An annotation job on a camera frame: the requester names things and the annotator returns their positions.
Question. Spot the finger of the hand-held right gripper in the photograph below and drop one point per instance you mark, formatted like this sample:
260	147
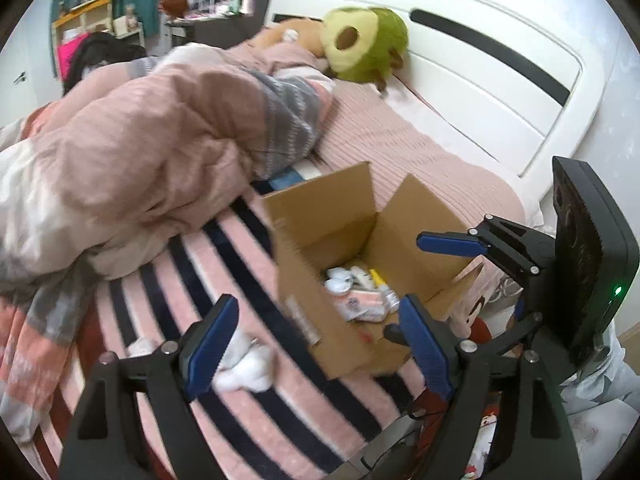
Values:
393	334
450	244

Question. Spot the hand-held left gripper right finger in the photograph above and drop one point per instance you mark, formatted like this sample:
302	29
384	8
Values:
425	350

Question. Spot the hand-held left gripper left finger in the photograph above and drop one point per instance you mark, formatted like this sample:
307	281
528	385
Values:
215	345

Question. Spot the pink white tissue pack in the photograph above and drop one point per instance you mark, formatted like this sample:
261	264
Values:
362	305

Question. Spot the yellow cone tube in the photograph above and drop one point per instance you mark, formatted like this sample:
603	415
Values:
378	277

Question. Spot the small cream face plush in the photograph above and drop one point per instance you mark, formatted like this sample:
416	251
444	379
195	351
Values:
359	275

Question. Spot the white round case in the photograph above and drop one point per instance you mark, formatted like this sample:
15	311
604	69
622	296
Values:
336	284

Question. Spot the cardboard box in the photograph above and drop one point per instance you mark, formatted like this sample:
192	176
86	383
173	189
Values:
320	220

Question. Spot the striped plush blanket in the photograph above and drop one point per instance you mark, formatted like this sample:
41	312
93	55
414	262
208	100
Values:
300	410

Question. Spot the person's patterned pajamas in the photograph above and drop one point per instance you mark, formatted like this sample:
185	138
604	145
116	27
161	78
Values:
600	380

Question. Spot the white bed headboard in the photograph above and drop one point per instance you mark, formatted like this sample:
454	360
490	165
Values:
475	85

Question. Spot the green avocado plush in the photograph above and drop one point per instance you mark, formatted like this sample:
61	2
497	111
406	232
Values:
370	55

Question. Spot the pink grey patchwork duvet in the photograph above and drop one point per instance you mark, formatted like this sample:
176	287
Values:
125	160

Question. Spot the brown plush toy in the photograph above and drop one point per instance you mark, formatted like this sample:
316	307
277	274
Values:
295	35

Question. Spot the black garment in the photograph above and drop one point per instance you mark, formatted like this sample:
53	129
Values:
105	52

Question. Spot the white door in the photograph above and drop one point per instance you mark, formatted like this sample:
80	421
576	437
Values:
30	90

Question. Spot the pink bag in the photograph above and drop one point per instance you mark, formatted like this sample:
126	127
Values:
67	57

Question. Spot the white storage box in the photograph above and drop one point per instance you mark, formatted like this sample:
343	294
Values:
127	25

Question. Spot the brown round plush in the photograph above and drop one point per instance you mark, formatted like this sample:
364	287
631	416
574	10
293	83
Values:
174	4

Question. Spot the yellow white shelf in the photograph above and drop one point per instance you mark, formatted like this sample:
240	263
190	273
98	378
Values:
85	10

